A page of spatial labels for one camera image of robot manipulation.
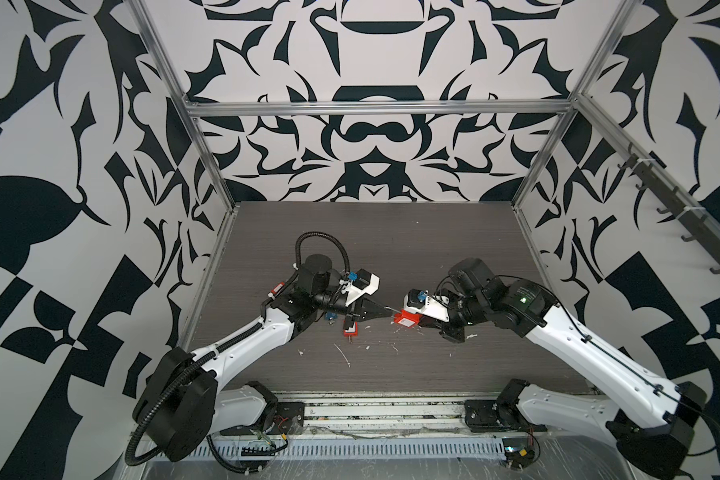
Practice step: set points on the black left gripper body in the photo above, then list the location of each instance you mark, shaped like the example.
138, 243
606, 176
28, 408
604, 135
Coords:
351, 312

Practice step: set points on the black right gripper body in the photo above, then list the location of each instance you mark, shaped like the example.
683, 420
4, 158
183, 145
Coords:
458, 316

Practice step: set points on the red padlock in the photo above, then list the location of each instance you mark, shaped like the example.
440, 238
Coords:
276, 291
407, 319
350, 328

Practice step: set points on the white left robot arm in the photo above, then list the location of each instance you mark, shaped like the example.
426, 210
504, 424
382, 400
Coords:
184, 400

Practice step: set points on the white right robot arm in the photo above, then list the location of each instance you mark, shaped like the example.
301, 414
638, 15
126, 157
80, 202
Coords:
647, 417

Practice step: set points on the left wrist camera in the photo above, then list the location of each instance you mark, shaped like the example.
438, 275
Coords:
360, 283

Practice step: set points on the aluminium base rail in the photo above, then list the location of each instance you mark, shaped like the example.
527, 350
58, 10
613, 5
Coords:
432, 411

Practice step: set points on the white slotted cable duct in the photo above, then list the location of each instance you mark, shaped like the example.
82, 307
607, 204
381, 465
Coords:
303, 449

